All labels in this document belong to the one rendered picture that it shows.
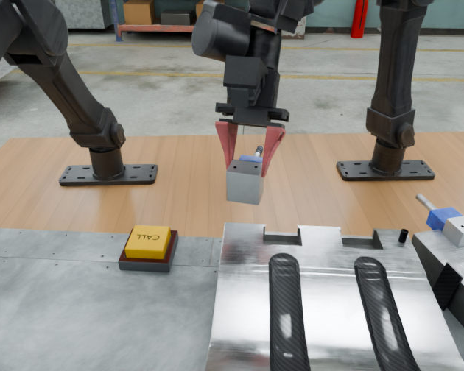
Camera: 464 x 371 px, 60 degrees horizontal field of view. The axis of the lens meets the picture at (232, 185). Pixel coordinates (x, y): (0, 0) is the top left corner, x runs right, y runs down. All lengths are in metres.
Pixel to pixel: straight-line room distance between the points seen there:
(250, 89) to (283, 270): 0.23
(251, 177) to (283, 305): 0.19
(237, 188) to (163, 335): 0.23
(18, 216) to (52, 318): 0.28
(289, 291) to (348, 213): 0.32
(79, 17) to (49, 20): 5.42
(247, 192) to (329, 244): 0.14
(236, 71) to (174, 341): 0.35
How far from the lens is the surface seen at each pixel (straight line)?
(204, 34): 0.56
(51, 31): 0.61
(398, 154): 0.89
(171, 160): 0.94
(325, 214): 0.77
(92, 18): 5.97
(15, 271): 0.72
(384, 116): 0.83
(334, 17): 5.95
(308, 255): 0.54
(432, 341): 0.50
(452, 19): 6.39
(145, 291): 0.62
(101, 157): 0.85
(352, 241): 0.61
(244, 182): 0.59
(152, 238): 0.65
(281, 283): 0.51
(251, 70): 0.50
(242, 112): 0.57
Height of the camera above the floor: 1.25
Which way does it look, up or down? 33 degrees down
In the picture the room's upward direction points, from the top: straight up
